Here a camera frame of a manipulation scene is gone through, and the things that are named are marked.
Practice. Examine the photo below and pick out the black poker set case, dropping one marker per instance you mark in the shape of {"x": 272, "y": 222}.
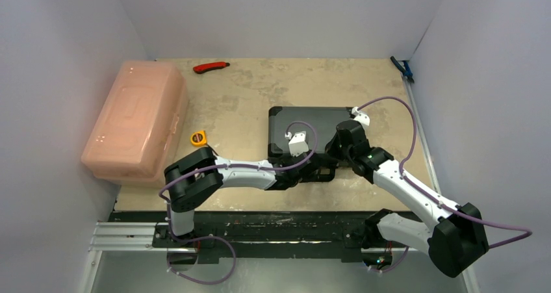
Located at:
{"x": 319, "y": 120}

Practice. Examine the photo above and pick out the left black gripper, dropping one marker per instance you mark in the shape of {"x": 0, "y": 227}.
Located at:
{"x": 309, "y": 177}

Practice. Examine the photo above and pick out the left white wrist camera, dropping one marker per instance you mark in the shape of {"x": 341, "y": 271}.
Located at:
{"x": 297, "y": 143}

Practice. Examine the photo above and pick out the aluminium frame rail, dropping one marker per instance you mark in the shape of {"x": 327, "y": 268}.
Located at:
{"x": 120, "y": 237}

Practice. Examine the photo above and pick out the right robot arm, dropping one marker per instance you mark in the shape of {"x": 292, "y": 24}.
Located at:
{"x": 449, "y": 234}

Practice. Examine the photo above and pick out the pink translucent storage box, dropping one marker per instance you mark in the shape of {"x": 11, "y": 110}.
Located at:
{"x": 139, "y": 127}

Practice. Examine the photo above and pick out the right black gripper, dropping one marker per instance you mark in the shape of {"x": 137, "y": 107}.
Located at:
{"x": 340, "y": 141}

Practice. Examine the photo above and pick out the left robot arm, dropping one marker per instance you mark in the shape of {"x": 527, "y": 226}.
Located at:
{"x": 193, "y": 179}

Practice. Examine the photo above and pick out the yellow tape measure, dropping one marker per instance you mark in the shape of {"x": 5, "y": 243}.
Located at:
{"x": 199, "y": 139}

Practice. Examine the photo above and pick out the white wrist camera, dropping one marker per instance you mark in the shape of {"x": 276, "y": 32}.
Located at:
{"x": 361, "y": 117}
{"x": 297, "y": 143}

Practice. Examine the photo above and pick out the blue handled pliers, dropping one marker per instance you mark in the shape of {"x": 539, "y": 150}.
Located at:
{"x": 403, "y": 67}

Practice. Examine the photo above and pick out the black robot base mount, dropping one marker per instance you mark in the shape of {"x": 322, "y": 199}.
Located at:
{"x": 340, "y": 235}

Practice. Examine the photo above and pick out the red utility knife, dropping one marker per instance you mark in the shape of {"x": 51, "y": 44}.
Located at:
{"x": 207, "y": 67}

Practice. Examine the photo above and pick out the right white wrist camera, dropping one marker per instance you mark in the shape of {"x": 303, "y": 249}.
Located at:
{"x": 361, "y": 117}

